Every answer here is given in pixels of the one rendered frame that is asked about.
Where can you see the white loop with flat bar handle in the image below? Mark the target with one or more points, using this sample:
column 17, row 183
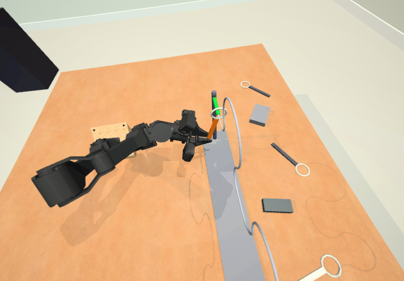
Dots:
column 321, row 271

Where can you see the orange handle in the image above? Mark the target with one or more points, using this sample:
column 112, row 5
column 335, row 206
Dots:
column 214, row 123

